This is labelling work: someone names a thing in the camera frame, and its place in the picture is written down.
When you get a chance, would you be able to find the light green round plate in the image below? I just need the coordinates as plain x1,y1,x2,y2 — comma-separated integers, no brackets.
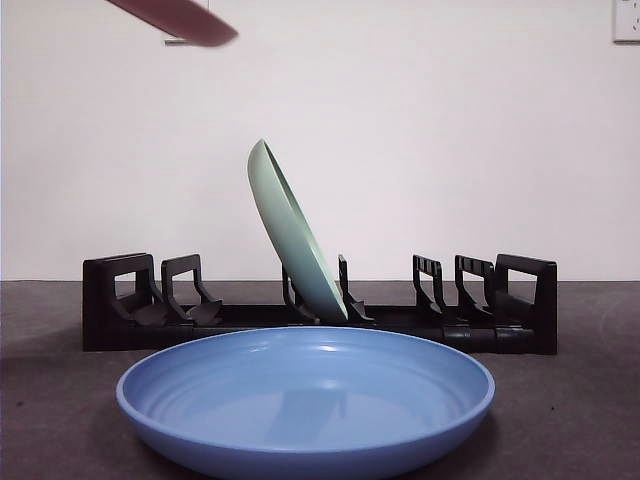
247,139,349,323

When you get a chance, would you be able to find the blue round plate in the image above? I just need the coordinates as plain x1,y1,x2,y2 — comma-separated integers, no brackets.
115,325,497,480

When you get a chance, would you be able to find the pink round plate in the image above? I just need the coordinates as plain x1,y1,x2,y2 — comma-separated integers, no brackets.
104,0,240,49

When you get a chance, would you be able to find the black plastic plate rack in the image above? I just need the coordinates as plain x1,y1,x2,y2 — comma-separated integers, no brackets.
81,252,559,357

